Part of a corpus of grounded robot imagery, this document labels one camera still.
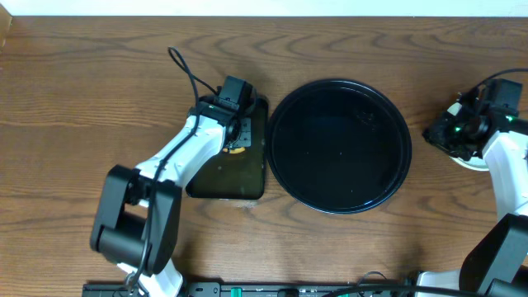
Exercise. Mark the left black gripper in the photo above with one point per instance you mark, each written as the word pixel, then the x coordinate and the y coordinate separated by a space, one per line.
pixel 242 129

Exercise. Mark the light blue plate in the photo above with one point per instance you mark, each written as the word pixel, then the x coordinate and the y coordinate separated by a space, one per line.
pixel 475 163

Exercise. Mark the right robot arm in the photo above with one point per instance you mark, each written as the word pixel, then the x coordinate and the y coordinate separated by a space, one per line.
pixel 495 266

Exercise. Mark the round black serving tray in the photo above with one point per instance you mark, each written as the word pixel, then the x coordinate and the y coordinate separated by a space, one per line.
pixel 338 146

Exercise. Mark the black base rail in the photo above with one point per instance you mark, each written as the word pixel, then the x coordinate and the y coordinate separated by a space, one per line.
pixel 214 289

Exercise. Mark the black rectangular water tray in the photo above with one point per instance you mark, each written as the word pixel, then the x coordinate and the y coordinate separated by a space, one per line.
pixel 236 176

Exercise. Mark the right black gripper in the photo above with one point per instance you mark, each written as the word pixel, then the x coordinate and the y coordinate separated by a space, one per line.
pixel 438 134

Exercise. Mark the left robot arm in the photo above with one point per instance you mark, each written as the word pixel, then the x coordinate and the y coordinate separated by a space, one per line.
pixel 138 213

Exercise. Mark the green and orange sponge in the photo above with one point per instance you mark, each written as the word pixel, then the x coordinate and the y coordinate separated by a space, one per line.
pixel 234 150

